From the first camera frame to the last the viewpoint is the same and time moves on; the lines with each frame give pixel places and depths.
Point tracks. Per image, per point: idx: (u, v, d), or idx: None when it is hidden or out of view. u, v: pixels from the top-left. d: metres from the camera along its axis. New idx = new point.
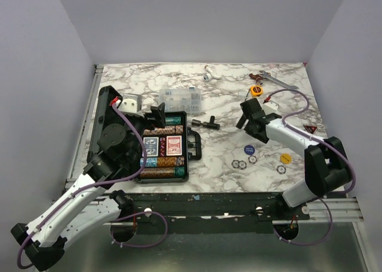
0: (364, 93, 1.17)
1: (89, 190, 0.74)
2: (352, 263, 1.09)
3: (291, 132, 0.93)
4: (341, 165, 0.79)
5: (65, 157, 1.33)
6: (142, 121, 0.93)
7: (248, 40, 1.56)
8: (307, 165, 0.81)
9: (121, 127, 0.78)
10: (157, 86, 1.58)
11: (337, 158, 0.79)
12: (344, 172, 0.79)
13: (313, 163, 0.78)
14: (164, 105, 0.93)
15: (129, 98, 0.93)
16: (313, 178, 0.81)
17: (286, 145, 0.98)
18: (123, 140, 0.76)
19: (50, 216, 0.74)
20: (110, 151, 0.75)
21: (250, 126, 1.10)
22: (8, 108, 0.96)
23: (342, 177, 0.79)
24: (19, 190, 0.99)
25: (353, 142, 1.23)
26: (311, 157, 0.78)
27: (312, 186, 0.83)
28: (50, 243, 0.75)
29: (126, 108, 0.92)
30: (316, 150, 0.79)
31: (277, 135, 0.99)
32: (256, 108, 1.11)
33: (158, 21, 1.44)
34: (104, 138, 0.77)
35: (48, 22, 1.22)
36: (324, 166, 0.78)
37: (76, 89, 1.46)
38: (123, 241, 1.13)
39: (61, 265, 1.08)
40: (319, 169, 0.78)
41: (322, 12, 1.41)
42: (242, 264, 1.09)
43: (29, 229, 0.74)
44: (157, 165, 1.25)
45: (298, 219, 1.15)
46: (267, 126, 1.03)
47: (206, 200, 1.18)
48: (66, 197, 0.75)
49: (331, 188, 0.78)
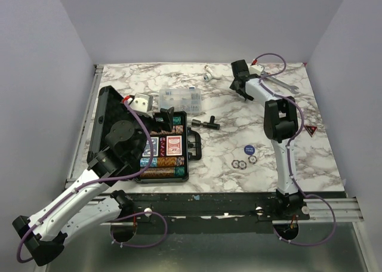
0: (364, 92, 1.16)
1: (93, 186, 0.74)
2: (353, 264, 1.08)
3: (262, 90, 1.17)
4: (290, 118, 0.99)
5: (65, 157, 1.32)
6: (150, 121, 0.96)
7: (248, 40, 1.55)
8: (265, 115, 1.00)
9: (130, 123, 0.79)
10: (157, 86, 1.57)
11: (289, 112, 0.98)
12: (291, 124, 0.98)
13: (268, 112, 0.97)
14: (172, 108, 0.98)
15: (140, 98, 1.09)
16: (267, 126, 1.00)
17: (261, 101, 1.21)
18: (131, 137, 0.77)
19: (52, 210, 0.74)
20: (117, 147, 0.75)
21: (236, 82, 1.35)
22: (8, 108, 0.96)
23: (289, 126, 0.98)
24: (18, 189, 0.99)
25: (355, 143, 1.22)
26: (268, 108, 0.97)
27: (266, 133, 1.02)
28: (51, 237, 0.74)
29: (138, 106, 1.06)
30: (273, 105, 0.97)
31: (256, 92, 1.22)
32: (242, 67, 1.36)
33: (157, 21, 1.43)
34: (113, 133, 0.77)
35: (48, 21, 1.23)
36: (277, 116, 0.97)
37: (75, 89, 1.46)
38: (123, 241, 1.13)
39: (61, 263, 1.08)
40: (271, 118, 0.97)
41: (322, 12, 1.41)
42: (242, 264, 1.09)
43: (31, 222, 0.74)
44: (157, 166, 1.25)
45: (298, 219, 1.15)
46: (246, 83, 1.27)
47: (206, 200, 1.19)
48: (70, 192, 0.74)
49: (280, 133, 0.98)
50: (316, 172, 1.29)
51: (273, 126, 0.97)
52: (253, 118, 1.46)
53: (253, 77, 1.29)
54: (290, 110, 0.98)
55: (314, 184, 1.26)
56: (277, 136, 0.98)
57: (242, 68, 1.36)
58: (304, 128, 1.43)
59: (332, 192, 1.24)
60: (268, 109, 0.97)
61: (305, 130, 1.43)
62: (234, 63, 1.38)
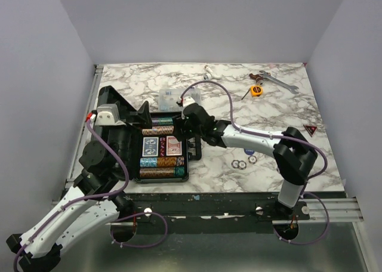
0: (365, 92, 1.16)
1: (79, 203, 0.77)
2: (352, 263, 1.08)
3: (249, 136, 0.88)
4: (305, 149, 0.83)
5: (65, 157, 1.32)
6: (127, 129, 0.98)
7: (249, 40, 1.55)
8: (280, 164, 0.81)
9: (100, 144, 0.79)
10: (157, 86, 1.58)
11: (301, 146, 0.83)
12: (310, 153, 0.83)
13: (285, 161, 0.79)
14: (145, 105, 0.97)
15: (104, 111, 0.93)
16: (289, 174, 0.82)
17: (254, 150, 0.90)
18: (102, 158, 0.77)
19: (41, 229, 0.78)
20: (92, 169, 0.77)
21: (206, 137, 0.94)
22: (8, 108, 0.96)
23: (310, 160, 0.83)
24: (19, 189, 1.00)
25: (355, 143, 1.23)
26: (284, 158, 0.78)
27: (290, 181, 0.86)
28: (43, 253, 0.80)
29: (102, 121, 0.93)
30: (284, 149, 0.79)
31: (242, 142, 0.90)
32: (206, 118, 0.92)
33: (157, 20, 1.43)
34: (85, 156, 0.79)
35: (47, 20, 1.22)
36: (295, 158, 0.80)
37: (75, 89, 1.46)
38: (123, 241, 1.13)
39: (61, 265, 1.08)
40: (294, 165, 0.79)
41: (322, 12, 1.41)
42: (242, 264, 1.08)
43: (22, 240, 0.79)
44: (157, 166, 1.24)
45: (298, 219, 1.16)
46: (225, 138, 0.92)
47: (205, 200, 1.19)
48: (57, 210, 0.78)
49: (307, 174, 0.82)
50: (315, 172, 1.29)
51: (298, 172, 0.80)
52: (254, 118, 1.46)
53: (222, 126, 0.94)
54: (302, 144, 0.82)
55: (314, 184, 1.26)
56: (305, 178, 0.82)
57: (205, 120, 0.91)
58: (304, 128, 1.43)
59: (332, 192, 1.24)
60: (284, 158, 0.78)
61: (305, 130, 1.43)
62: (191, 114, 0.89)
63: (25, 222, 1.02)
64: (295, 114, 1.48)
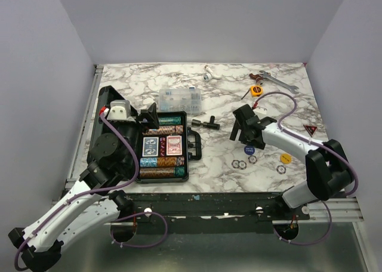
0: (365, 92, 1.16)
1: (85, 197, 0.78)
2: (353, 264, 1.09)
3: (289, 136, 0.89)
4: (343, 167, 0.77)
5: (65, 157, 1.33)
6: (136, 126, 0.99)
7: (249, 39, 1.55)
8: (310, 170, 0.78)
9: (113, 137, 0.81)
10: (157, 86, 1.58)
11: (338, 162, 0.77)
12: (347, 173, 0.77)
13: (314, 167, 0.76)
14: (153, 105, 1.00)
15: (117, 105, 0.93)
16: (316, 184, 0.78)
17: (290, 151, 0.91)
18: (115, 151, 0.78)
19: (46, 222, 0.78)
20: (102, 161, 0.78)
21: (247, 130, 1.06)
22: (8, 109, 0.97)
23: (343, 179, 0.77)
24: (19, 189, 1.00)
25: (354, 143, 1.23)
26: (315, 163, 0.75)
27: (316, 193, 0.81)
28: (45, 248, 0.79)
29: (114, 116, 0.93)
30: (318, 155, 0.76)
31: (280, 141, 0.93)
32: (250, 114, 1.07)
33: (156, 21, 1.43)
34: (96, 148, 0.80)
35: (47, 21, 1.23)
36: (326, 170, 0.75)
37: (75, 89, 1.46)
38: (123, 241, 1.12)
39: (61, 265, 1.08)
40: (323, 175, 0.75)
41: (322, 12, 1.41)
42: (241, 264, 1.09)
43: (25, 234, 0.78)
44: (157, 165, 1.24)
45: (298, 219, 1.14)
46: (262, 131, 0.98)
47: (206, 200, 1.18)
48: (62, 203, 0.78)
49: (334, 191, 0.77)
50: None
51: (325, 185, 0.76)
52: None
53: (267, 123, 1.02)
54: (338, 161, 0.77)
55: None
56: (331, 194, 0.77)
57: (250, 116, 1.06)
58: (304, 128, 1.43)
59: None
60: (314, 164, 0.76)
61: (305, 130, 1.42)
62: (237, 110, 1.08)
63: (25, 222, 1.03)
64: (295, 114, 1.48)
